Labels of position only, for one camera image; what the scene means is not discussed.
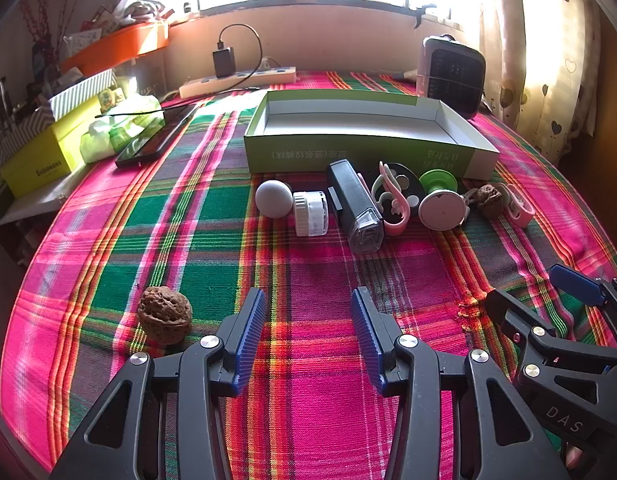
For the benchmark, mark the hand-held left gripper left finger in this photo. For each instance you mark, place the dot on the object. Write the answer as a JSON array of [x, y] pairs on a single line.
[[248, 340]]

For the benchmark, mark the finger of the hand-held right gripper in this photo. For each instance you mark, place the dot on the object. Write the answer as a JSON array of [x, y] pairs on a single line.
[[518, 317], [576, 282]]

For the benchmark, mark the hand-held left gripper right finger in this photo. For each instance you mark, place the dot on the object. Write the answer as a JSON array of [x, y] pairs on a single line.
[[368, 340]]

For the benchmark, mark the brown walnut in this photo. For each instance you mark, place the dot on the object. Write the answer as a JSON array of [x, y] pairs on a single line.
[[163, 315], [490, 201]]

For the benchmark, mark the pink loop clip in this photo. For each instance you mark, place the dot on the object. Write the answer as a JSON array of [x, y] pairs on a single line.
[[394, 227]]

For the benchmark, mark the green and white suction holder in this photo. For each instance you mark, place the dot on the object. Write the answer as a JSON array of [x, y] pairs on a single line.
[[441, 212]]

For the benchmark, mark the small white jar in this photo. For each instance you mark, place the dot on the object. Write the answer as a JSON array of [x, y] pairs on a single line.
[[311, 215]]

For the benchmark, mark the black bike light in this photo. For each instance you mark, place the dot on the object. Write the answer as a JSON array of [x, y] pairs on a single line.
[[351, 200]]

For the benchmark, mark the white round ball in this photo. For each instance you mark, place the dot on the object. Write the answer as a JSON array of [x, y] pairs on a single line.
[[273, 199]]

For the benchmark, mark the black oval button remote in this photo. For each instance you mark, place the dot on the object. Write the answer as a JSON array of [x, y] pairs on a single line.
[[412, 180]]

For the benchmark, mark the green cardboard box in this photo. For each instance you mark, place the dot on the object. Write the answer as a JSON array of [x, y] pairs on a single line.
[[363, 147]]

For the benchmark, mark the pink green plaid tablecloth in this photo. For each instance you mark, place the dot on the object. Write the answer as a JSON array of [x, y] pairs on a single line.
[[308, 270]]

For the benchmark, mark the black smartphone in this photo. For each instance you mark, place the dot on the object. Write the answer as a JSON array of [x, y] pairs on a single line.
[[148, 142]]

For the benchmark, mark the heart print curtain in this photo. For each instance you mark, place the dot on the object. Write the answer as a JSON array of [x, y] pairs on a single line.
[[538, 60]]

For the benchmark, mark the grey and black fan heater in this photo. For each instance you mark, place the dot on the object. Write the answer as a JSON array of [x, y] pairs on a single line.
[[453, 80]]

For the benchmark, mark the green tissue pack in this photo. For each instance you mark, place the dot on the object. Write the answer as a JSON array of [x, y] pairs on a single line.
[[101, 142]]

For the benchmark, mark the white power strip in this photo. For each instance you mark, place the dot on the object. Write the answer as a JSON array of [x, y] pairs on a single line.
[[238, 82]]

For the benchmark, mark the white shelf board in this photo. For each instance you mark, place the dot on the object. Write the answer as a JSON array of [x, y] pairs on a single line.
[[28, 205]]

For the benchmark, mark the grey tapered object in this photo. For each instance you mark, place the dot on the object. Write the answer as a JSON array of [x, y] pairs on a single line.
[[407, 77]]

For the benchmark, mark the yellow cardboard box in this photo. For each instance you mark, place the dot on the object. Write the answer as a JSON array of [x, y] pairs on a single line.
[[38, 160]]

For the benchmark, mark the white power plug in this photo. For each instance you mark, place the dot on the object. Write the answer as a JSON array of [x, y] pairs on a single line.
[[271, 64]]

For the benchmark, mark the small yellow-green packet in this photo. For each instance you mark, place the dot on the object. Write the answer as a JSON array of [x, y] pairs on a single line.
[[110, 99]]

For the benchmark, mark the black charger adapter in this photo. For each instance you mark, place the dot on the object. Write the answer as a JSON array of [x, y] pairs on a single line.
[[223, 62]]

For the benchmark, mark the clear plastic box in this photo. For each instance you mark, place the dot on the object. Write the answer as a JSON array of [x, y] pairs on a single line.
[[143, 77]]

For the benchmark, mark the grey striped box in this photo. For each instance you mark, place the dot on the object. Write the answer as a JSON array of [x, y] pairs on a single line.
[[78, 89]]

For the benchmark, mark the orange tray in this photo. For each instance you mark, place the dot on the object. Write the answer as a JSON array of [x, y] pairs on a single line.
[[118, 45]]

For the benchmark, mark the white plastic bag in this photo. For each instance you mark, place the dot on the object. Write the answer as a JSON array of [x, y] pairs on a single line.
[[138, 5]]

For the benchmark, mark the red dried twigs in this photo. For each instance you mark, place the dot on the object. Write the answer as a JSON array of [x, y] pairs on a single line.
[[43, 15]]

